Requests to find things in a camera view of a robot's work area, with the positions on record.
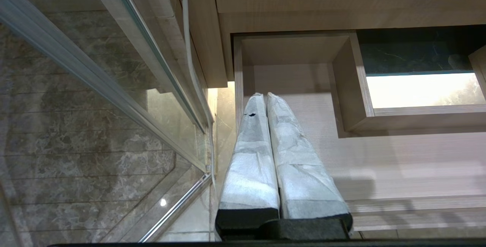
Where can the aluminium shower track rail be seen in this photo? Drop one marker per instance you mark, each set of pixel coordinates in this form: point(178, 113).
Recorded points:
point(159, 61)

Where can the light wooden vanity drawer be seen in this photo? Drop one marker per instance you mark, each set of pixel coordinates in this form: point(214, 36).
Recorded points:
point(398, 163)

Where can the chrome floor rail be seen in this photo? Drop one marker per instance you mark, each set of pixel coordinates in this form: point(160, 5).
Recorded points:
point(176, 207)

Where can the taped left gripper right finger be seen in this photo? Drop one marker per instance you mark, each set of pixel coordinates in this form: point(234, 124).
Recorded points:
point(303, 178)

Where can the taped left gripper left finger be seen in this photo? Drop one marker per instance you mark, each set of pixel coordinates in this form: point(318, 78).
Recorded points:
point(250, 178)

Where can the aluminium glass door bar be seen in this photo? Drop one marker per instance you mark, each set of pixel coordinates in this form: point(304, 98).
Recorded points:
point(76, 65)

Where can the clear glass shower panel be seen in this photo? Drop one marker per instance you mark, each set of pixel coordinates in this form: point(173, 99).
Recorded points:
point(76, 156)

